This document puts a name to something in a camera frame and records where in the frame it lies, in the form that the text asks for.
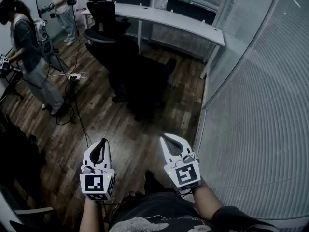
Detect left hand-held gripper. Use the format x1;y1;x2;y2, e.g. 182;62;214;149
79;138;116;202

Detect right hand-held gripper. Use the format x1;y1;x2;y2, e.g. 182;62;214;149
159;133;202;195

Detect person's left forearm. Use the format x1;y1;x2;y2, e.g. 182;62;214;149
79;198;105;232

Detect person's right forearm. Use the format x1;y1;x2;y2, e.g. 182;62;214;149
192;177;224;221

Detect black headrest office chair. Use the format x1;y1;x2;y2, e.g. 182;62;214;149
84;0;132;44

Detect person's black shoe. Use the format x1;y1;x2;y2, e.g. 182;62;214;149
144;170;167;194

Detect person's black printed shirt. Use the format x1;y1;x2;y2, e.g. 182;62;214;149
108;192;281;232

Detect white desk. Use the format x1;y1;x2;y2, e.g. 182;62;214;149
81;3;225;79

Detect whiteboard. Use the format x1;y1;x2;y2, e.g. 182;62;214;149
16;0;41;19

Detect black floor cable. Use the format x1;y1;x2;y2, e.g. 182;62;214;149
52;46;90;147

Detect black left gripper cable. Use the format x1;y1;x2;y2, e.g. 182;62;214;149
100;190;137;218

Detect white power cable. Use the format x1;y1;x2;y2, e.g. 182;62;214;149
49;71;89;79

